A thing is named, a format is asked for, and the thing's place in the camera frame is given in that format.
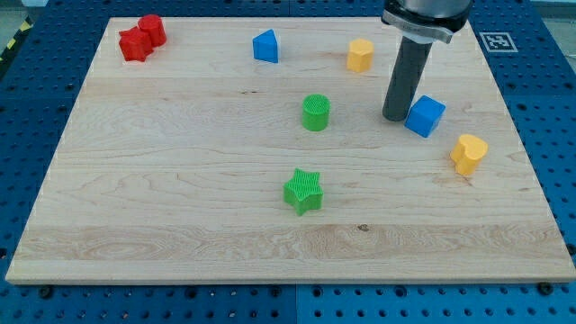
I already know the blue cube block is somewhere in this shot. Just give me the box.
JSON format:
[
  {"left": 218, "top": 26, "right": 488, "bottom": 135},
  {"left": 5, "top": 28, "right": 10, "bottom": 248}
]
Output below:
[{"left": 404, "top": 95, "right": 446, "bottom": 138}]

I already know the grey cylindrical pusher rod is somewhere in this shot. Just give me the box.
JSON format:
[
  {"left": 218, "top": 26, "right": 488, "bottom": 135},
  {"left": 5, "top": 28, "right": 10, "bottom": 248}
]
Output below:
[{"left": 382, "top": 37, "right": 432, "bottom": 122}]

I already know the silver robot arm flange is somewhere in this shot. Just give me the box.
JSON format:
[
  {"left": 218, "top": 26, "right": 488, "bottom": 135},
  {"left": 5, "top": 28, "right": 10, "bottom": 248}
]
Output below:
[{"left": 382, "top": 0, "right": 473, "bottom": 44}]

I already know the green star block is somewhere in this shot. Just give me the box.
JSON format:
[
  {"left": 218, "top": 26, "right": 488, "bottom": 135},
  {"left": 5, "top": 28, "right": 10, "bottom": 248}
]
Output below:
[{"left": 283, "top": 168, "right": 324, "bottom": 216}]

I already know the light wooden board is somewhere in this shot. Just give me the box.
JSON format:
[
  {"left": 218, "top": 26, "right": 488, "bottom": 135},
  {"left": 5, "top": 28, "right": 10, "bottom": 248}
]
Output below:
[{"left": 6, "top": 17, "right": 575, "bottom": 285}]

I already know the green cylinder block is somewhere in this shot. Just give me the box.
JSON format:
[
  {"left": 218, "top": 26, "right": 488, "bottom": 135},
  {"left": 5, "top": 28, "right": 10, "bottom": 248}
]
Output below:
[{"left": 301, "top": 94, "right": 330, "bottom": 131}]

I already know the blue triangular prism block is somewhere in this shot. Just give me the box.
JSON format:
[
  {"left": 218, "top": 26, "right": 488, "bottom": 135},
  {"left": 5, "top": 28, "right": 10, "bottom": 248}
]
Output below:
[{"left": 252, "top": 29, "right": 279, "bottom": 63}]

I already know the yellow hexagon block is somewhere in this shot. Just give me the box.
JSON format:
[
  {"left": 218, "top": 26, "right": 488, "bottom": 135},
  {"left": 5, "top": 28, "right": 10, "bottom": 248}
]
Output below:
[{"left": 346, "top": 39, "right": 374, "bottom": 72}]

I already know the yellow heart block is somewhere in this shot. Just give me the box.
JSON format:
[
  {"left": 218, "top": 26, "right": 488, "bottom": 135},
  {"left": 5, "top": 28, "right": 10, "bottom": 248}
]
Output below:
[{"left": 450, "top": 134, "right": 489, "bottom": 176}]

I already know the red star block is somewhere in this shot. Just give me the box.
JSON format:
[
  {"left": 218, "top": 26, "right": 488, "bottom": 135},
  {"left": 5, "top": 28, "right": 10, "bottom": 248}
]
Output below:
[{"left": 119, "top": 27, "right": 153, "bottom": 62}]

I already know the red cylinder block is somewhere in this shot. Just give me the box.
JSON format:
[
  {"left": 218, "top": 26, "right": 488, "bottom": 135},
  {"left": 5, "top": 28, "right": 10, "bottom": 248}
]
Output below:
[{"left": 138, "top": 14, "right": 167, "bottom": 47}]

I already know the white fiducial marker tag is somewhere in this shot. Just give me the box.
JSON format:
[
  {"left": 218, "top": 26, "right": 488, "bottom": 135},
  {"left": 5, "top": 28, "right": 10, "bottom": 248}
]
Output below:
[{"left": 480, "top": 31, "right": 518, "bottom": 53}]

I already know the yellow black hazard tape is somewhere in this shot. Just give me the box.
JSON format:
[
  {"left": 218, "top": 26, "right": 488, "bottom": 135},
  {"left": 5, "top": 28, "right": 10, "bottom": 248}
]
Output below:
[{"left": 1, "top": 16, "right": 33, "bottom": 64}]

